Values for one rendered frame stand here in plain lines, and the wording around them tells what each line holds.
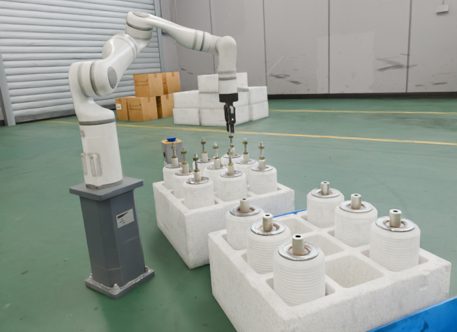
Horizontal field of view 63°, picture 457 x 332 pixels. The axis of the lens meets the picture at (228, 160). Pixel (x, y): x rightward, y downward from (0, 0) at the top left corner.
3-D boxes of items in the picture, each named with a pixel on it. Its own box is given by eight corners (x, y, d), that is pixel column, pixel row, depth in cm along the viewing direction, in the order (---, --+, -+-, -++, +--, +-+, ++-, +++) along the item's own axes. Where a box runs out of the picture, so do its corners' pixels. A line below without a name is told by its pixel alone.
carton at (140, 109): (158, 118, 501) (155, 96, 494) (144, 121, 483) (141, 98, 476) (143, 118, 519) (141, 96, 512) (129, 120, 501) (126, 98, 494)
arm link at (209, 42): (232, 40, 144) (197, 32, 140) (238, 38, 135) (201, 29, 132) (229, 58, 145) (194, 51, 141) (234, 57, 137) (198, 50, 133)
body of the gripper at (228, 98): (217, 91, 146) (218, 115, 148) (219, 92, 138) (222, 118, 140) (236, 90, 147) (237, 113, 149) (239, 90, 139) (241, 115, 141)
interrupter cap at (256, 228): (260, 240, 75) (260, 237, 75) (244, 226, 82) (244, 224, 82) (292, 232, 78) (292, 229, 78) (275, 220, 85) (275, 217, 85)
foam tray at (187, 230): (190, 269, 114) (184, 214, 110) (157, 226, 149) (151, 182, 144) (295, 239, 130) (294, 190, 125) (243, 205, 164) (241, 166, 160)
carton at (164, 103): (175, 115, 527) (173, 94, 520) (162, 118, 509) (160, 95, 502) (160, 115, 545) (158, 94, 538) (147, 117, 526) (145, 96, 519)
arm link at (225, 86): (249, 92, 139) (249, 75, 138) (219, 94, 138) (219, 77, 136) (245, 90, 148) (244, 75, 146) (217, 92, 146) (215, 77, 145)
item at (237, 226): (239, 292, 89) (234, 222, 85) (224, 273, 98) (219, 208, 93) (274, 281, 92) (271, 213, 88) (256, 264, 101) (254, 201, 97)
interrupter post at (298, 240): (296, 256, 68) (296, 240, 67) (289, 251, 70) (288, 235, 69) (307, 254, 69) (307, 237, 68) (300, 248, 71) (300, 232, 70)
